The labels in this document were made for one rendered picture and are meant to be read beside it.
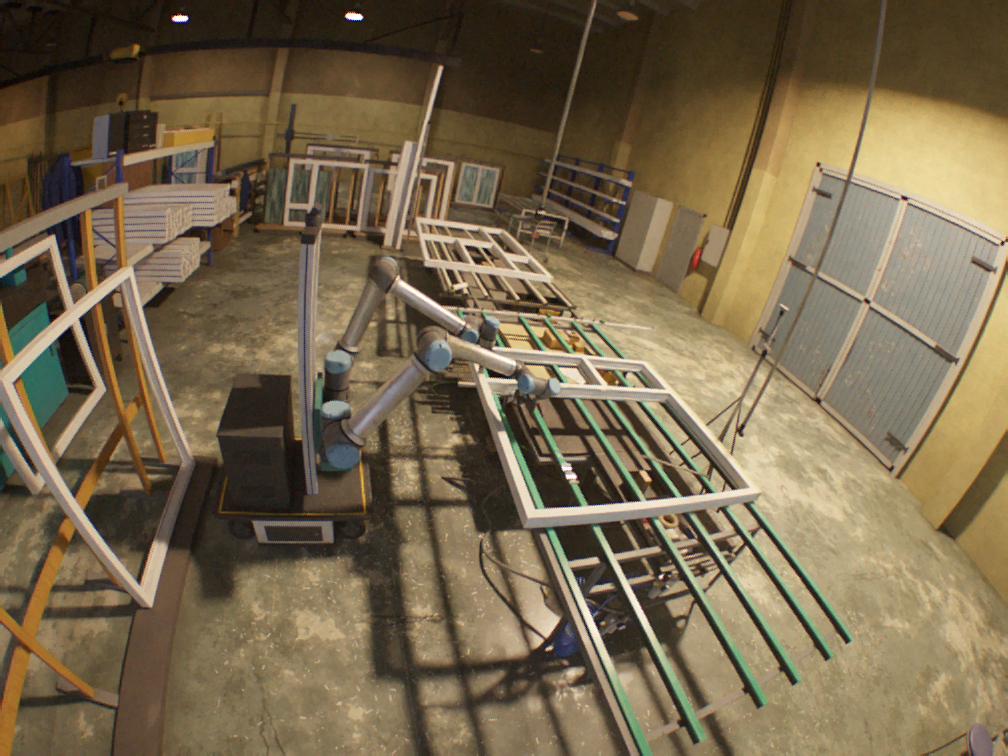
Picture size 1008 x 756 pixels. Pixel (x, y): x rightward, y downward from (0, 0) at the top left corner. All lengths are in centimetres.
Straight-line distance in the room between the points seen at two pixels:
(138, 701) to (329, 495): 162
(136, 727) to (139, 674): 29
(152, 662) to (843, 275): 922
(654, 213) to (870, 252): 586
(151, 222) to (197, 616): 406
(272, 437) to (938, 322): 778
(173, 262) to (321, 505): 379
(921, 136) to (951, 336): 325
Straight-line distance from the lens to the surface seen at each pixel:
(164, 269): 561
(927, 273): 767
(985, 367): 736
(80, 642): 286
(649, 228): 1162
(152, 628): 262
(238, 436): 220
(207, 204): 591
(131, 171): 1121
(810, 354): 838
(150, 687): 250
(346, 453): 191
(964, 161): 815
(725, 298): 957
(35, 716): 289
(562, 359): 313
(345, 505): 252
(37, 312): 415
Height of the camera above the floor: 222
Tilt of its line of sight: 29 degrees down
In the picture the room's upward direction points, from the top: 14 degrees clockwise
